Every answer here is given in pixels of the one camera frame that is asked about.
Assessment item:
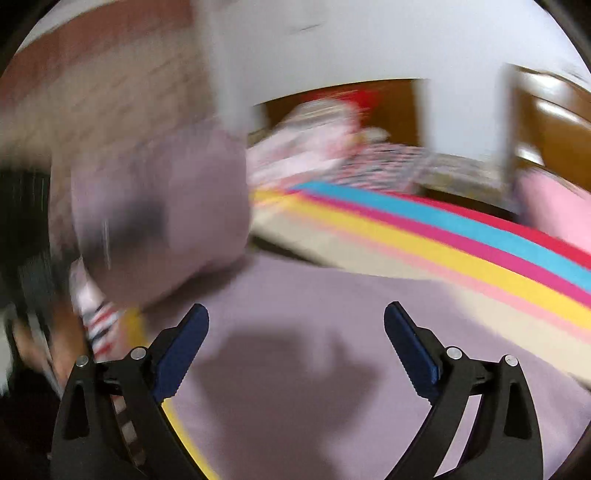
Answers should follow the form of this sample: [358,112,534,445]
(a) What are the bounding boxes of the red pillow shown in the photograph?
[314,87,385,112]

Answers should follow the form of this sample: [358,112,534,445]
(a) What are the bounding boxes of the pink bed sheet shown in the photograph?
[515,168,591,260]

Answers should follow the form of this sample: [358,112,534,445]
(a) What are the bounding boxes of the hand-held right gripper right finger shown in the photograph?
[384,301,544,480]

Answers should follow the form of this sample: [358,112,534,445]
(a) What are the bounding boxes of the glossy wooden headboard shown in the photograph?
[510,67,591,186]

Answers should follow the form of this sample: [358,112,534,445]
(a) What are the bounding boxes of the floral striped curtain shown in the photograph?
[0,0,218,155]

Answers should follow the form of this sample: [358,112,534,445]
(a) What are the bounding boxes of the nightstand with floral cover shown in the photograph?
[416,154,514,200]

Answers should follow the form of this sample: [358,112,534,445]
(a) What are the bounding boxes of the colourful striped blanket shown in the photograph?
[69,181,591,480]

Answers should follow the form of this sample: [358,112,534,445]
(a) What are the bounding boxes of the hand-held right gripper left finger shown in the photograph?
[50,304,210,480]

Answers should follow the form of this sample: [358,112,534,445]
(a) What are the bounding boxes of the plaid cloth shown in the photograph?
[332,143,435,193]

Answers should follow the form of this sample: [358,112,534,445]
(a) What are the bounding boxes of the dark wooden headboard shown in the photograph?
[253,78,433,154]

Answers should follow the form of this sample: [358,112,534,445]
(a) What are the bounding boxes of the person's left forearm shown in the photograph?
[11,314,91,398]

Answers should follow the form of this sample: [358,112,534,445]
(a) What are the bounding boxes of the pink floral quilt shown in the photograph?
[247,129,352,191]

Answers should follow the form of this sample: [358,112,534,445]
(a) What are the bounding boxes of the purple pants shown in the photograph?
[48,124,591,480]

